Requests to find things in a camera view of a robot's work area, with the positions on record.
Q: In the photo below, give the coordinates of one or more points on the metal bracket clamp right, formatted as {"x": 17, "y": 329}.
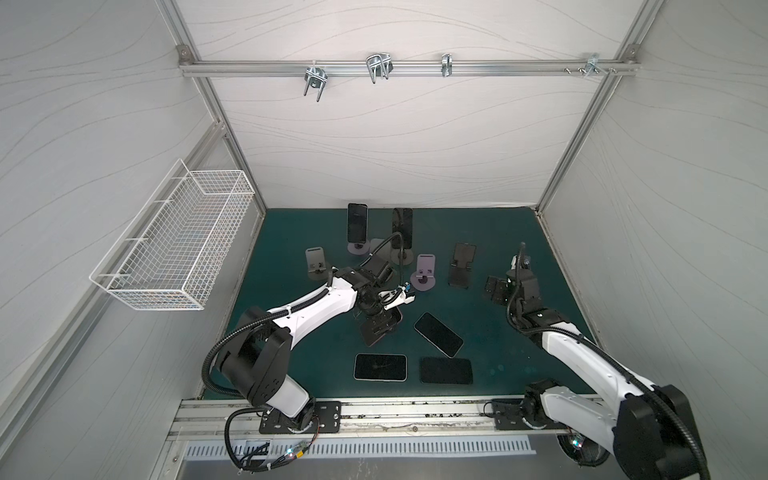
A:
{"x": 593, "y": 66}

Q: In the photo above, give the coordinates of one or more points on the white wire basket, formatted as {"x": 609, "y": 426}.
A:
{"x": 171, "y": 252}

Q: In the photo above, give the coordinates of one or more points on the black folding phone stand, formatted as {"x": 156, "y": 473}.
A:
{"x": 461, "y": 264}

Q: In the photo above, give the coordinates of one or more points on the metal U-bolt clamp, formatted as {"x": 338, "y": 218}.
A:
{"x": 316, "y": 79}

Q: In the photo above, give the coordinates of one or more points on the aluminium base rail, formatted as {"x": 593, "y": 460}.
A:
{"x": 362, "y": 417}

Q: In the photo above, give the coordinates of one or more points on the aluminium crossbar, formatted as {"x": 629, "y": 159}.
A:
{"x": 402, "y": 68}

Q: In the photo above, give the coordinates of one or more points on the grey phone stand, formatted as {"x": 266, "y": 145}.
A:
{"x": 317, "y": 267}

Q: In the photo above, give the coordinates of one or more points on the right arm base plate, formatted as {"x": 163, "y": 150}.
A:
{"x": 519, "y": 414}

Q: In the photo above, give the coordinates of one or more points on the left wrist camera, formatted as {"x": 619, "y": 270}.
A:
{"x": 394, "y": 298}

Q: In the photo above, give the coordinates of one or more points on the white-edged phone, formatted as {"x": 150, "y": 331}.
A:
{"x": 380, "y": 367}

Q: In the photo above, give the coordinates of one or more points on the black phone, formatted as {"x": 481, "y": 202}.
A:
{"x": 445, "y": 371}

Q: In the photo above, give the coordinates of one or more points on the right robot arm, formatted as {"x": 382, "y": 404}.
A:
{"x": 648, "y": 429}

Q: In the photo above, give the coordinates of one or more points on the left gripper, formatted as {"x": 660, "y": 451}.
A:
{"x": 382, "y": 322}

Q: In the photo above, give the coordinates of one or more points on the pink-edged phone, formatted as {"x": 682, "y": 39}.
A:
{"x": 384, "y": 327}

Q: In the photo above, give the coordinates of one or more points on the grey round stand back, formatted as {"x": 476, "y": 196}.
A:
{"x": 402, "y": 257}

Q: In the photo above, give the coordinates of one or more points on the silver-edged phone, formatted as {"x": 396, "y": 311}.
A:
{"x": 439, "y": 335}

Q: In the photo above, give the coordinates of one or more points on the small metal ring clamp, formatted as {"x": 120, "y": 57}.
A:
{"x": 446, "y": 65}

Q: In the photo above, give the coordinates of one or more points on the purple phone stand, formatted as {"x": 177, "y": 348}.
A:
{"x": 423, "y": 279}

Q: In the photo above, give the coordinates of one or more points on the white slotted cable duct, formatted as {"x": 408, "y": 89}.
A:
{"x": 383, "y": 447}

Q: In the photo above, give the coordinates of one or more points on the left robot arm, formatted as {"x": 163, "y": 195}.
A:
{"x": 252, "y": 361}

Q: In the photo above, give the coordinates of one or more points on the wooden base phone stand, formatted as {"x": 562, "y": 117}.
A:
{"x": 380, "y": 251}

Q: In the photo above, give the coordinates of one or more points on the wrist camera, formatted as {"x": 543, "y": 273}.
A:
{"x": 394, "y": 298}
{"x": 519, "y": 263}

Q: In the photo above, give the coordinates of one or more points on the dark phone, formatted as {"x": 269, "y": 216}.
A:
{"x": 402, "y": 228}

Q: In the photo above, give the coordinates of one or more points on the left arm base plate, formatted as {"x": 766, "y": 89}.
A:
{"x": 316, "y": 416}

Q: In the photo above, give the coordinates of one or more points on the metal hook clamp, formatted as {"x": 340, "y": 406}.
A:
{"x": 379, "y": 65}

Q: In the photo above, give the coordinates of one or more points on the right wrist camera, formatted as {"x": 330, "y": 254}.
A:
{"x": 519, "y": 263}

